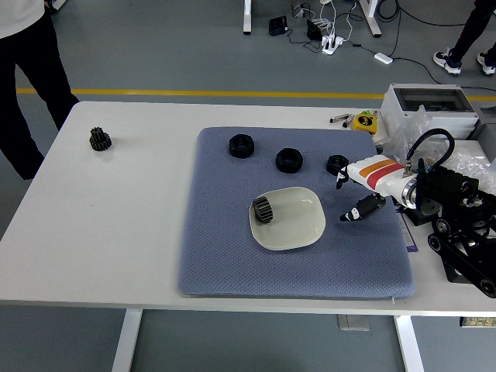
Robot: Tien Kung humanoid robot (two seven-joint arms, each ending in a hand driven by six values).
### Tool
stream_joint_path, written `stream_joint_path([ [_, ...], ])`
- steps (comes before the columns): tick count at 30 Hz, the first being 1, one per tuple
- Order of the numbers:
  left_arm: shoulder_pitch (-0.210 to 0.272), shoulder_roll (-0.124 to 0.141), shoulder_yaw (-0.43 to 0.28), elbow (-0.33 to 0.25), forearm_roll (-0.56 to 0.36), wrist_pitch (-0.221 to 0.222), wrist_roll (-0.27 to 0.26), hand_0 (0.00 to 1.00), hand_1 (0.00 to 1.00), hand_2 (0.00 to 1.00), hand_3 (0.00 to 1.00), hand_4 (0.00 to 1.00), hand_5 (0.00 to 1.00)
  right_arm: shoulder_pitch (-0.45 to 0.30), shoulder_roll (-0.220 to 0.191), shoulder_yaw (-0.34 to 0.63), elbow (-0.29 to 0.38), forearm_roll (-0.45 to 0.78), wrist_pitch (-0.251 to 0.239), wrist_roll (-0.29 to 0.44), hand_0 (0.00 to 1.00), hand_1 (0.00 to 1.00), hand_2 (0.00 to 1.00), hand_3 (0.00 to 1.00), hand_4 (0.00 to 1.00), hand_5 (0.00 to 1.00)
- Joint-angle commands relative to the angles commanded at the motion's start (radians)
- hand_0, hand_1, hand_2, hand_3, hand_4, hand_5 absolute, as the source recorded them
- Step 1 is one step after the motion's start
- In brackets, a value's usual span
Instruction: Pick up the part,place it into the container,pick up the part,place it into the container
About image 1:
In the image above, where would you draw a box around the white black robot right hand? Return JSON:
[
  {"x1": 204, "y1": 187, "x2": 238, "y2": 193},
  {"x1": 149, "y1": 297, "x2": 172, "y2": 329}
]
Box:
[{"x1": 335, "y1": 153, "x2": 412, "y2": 222}]

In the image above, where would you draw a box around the large black gear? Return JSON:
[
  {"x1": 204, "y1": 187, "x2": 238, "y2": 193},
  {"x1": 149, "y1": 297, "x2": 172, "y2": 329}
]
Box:
[{"x1": 252, "y1": 195, "x2": 275, "y2": 225}]

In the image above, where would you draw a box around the small black hex nut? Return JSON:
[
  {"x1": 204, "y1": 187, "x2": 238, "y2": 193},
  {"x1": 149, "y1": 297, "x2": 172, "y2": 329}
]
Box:
[{"x1": 325, "y1": 154, "x2": 350, "y2": 176}]

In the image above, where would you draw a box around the medium black hex nut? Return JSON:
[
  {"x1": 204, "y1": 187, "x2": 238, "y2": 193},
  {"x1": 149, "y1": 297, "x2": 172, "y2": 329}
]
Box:
[{"x1": 275, "y1": 147, "x2": 303, "y2": 174}]

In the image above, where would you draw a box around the large black hex nut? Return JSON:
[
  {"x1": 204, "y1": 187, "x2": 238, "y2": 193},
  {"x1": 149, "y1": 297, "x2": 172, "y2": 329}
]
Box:
[{"x1": 227, "y1": 133, "x2": 256, "y2": 159}]

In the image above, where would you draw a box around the grey table control box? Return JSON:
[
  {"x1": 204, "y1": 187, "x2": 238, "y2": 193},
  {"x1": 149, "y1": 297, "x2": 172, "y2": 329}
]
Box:
[{"x1": 336, "y1": 314, "x2": 371, "y2": 332}]

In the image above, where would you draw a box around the black charger box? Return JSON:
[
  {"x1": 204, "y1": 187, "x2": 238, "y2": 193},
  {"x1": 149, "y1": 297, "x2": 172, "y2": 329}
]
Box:
[{"x1": 305, "y1": 19, "x2": 323, "y2": 41}]

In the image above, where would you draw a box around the yellow black tape measure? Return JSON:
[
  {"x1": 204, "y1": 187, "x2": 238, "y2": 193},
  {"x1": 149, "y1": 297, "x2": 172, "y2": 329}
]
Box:
[{"x1": 351, "y1": 110, "x2": 379, "y2": 136}]

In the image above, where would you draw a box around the clear plastic bag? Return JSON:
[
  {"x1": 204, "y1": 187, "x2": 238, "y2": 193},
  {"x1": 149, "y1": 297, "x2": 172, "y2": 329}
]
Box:
[{"x1": 381, "y1": 104, "x2": 439, "y2": 164}]

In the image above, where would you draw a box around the purple-edged paper sheet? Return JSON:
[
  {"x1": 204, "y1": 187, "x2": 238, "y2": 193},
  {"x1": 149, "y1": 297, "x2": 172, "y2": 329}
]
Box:
[{"x1": 394, "y1": 211, "x2": 419, "y2": 253}]

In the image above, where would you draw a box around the clear bag of small parts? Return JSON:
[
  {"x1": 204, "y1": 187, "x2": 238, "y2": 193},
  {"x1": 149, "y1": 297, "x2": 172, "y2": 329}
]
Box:
[{"x1": 451, "y1": 149, "x2": 495, "y2": 183}]

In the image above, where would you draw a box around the white square dish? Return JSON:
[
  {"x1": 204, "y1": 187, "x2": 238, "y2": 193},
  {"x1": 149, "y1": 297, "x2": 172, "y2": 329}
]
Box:
[{"x1": 248, "y1": 186, "x2": 326, "y2": 252}]

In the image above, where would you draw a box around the white power strip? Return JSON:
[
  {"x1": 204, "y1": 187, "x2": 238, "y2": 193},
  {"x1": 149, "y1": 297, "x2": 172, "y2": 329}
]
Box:
[{"x1": 321, "y1": 34, "x2": 346, "y2": 55}]

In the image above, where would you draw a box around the person in dark trousers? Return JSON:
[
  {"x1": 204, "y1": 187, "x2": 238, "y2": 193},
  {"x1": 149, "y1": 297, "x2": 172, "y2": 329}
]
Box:
[{"x1": 432, "y1": 0, "x2": 496, "y2": 76}]

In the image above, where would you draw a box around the white table leg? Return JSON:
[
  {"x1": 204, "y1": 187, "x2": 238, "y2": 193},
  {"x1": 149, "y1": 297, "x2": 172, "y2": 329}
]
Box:
[
  {"x1": 111, "y1": 308, "x2": 143, "y2": 372},
  {"x1": 394, "y1": 315, "x2": 426, "y2": 372}
]

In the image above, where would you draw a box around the black power adapter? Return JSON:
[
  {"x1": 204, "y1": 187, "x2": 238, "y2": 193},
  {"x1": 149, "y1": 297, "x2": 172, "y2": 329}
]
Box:
[{"x1": 268, "y1": 15, "x2": 290, "y2": 36}]

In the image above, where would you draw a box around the blue-grey textured mat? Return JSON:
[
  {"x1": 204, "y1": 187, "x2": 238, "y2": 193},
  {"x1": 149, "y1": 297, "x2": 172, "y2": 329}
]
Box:
[{"x1": 177, "y1": 126, "x2": 417, "y2": 299}]

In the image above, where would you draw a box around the white table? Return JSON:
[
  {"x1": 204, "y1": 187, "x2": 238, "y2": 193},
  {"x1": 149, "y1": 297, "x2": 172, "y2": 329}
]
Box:
[{"x1": 0, "y1": 101, "x2": 496, "y2": 313}]

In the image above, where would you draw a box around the black double stepped gear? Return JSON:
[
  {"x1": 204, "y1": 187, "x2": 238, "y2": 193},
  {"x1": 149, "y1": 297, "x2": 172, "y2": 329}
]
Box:
[{"x1": 89, "y1": 126, "x2": 112, "y2": 153}]

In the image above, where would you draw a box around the person with white shoes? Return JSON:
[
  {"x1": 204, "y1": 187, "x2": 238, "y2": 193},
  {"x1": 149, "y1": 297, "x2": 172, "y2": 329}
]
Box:
[{"x1": 0, "y1": 0, "x2": 81, "y2": 181}]

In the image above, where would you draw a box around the grey electrical enclosure box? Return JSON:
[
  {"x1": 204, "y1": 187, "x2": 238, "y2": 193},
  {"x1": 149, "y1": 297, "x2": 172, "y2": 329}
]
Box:
[{"x1": 379, "y1": 83, "x2": 481, "y2": 140}]

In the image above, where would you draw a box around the black floor cable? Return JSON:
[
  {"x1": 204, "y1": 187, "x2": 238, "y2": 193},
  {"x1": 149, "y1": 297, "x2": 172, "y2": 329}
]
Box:
[{"x1": 391, "y1": 57, "x2": 496, "y2": 94}]

